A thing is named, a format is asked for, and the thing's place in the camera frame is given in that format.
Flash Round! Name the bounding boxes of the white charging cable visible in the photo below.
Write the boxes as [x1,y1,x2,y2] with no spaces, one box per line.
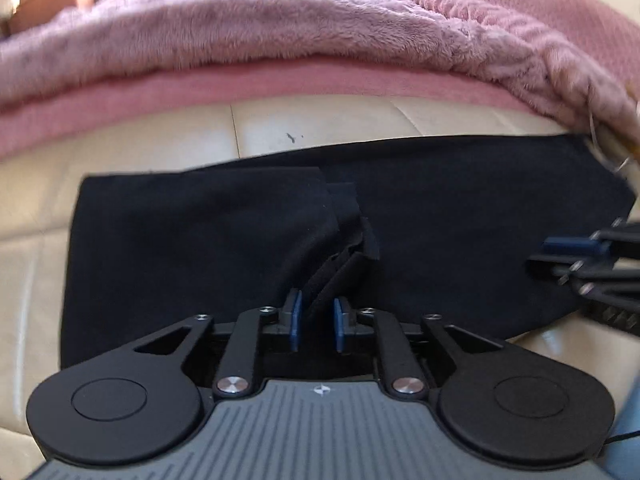
[584,109,637,176]

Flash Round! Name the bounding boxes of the black pants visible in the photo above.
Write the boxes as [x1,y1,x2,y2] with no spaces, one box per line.
[61,136,636,367]

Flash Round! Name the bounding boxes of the cream leather bed bench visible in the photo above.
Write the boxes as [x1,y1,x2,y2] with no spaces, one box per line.
[0,94,640,480]

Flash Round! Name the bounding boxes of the brown storage box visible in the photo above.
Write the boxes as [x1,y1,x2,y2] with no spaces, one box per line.
[8,0,78,35]

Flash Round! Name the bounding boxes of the pink bed sheet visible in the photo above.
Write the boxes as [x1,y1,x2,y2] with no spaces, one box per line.
[1,56,533,157]

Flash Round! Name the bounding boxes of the pink fluffy blanket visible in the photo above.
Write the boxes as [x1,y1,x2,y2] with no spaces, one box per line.
[1,0,639,137]

